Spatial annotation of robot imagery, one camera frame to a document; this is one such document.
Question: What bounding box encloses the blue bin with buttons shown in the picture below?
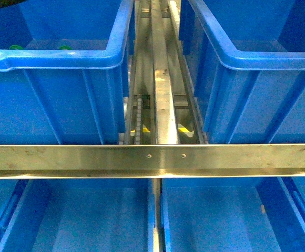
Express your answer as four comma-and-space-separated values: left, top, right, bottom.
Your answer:
0, 1, 135, 145

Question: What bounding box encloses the white roller track left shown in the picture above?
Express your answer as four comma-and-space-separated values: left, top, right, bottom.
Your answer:
134, 96, 143, 145

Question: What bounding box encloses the white roller track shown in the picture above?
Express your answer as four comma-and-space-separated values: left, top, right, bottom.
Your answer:
168, 1, 180, 45
134, 96, 143, 145

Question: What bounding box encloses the white roller track right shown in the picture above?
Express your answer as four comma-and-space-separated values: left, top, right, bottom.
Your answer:
168, 1, 180, 45

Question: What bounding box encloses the empty blue target bin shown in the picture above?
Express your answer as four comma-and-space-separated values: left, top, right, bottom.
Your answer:
179, 1, 305, 144

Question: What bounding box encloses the blue lower bin left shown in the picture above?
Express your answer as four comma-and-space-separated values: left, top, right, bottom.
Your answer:
0, 178, 155, 251

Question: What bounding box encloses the blue lower bin right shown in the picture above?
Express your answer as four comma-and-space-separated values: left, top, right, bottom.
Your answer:
161, 177, 305, 251

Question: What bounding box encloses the steel centre divider rail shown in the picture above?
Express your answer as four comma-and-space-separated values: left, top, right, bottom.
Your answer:
150, 1, 178, 144

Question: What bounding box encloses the steel front shelf rail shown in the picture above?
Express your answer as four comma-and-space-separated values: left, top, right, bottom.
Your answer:
0, 144, 305, 179

